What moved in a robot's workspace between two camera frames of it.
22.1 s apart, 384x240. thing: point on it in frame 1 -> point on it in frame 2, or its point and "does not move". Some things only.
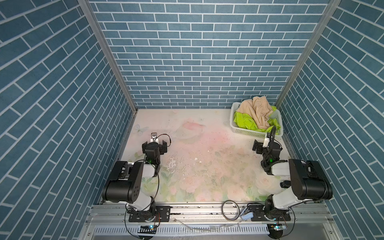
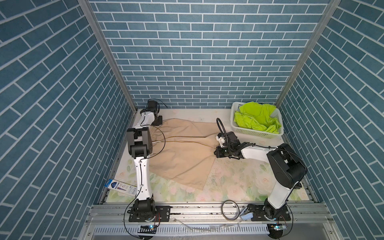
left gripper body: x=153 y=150 -> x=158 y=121
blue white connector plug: x=247 y=216 does not move
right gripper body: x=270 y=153 -> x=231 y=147
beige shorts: x=259 y=108 -> x=184 y=149
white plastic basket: x=239 y=128 does not move
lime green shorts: x=245 y=121 does not move
